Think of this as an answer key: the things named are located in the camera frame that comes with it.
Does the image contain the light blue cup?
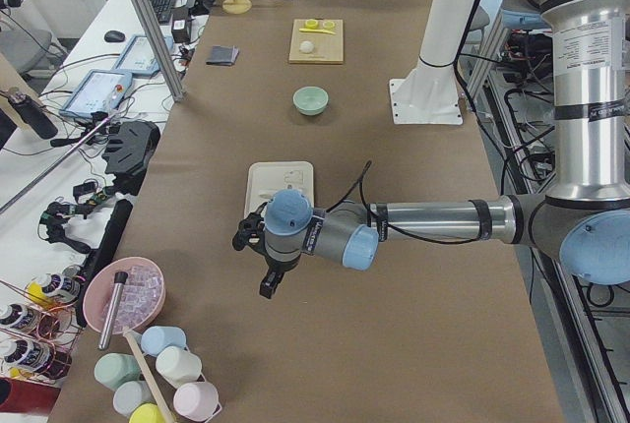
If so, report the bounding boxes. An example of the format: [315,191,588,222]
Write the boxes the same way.
[141,326,187,357]

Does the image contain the black computer mouse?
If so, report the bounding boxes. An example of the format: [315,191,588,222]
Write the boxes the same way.
[103,30,126,43]

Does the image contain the aluminium frame post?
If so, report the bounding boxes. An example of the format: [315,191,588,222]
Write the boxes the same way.
[131,0,184,102]

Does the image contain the cream rabbit tray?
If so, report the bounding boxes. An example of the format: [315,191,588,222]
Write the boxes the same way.
[244,161,315,215]

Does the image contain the grey cup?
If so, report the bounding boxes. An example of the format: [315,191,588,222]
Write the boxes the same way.
[112,381,154,417]

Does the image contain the black plastic bracket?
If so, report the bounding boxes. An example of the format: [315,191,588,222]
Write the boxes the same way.
[101,120,160,196]

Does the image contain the teach pendant tablet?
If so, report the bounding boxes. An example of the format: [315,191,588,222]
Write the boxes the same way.
[59,70,133,119]
[112,34,159,78]

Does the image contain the near teach pendant tablet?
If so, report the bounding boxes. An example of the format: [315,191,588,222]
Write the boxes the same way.
[59,70,133,119]

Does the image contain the mint green bowl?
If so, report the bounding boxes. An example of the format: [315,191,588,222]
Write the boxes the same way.
[292,86,329,116]

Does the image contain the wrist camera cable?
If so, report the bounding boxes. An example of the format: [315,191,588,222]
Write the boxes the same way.
[324,159,486,242]

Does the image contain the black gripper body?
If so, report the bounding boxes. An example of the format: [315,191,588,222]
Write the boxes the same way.
[231,202,298,273]

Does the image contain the metal tube in pink bowl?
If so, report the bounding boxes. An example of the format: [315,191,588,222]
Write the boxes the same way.
[97,271,129,351]

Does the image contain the yellow cup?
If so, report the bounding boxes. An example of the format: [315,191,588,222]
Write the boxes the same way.
[129,402,165,423]

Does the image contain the copper wire bottle rack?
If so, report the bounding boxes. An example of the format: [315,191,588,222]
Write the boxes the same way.
[1,272,82,385]

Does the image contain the bamboo cutting board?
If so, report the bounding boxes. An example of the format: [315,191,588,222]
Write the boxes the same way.
[288,19,345,65]

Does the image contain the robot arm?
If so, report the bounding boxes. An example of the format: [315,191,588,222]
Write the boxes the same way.
[232,0,629,297]

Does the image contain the white steamed bun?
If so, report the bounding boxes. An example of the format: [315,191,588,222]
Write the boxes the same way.
[299,40,315,54]

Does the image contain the yellow plastic knife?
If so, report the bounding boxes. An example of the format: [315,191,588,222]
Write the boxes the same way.
[298,27,337,35]

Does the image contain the pink bowl with ice cubes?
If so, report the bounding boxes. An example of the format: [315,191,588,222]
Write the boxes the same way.
[83,257,166,334]

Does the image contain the white cup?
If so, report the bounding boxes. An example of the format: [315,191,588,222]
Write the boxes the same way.
[156,346,202,389]

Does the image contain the pink cup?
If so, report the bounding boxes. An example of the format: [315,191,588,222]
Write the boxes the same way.
[173,382,221,422]

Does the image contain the far teach pendant tablet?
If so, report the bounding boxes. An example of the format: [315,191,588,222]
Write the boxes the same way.
[112,34,159,78]

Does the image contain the grey folded cloth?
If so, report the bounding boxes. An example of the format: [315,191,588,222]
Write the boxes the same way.
[206,45,239,66]

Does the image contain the lemon half near handle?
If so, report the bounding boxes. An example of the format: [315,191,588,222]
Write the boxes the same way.
[304,19,319,30]

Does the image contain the green cup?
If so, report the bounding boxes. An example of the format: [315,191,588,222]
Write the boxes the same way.
[94,353,141,392]

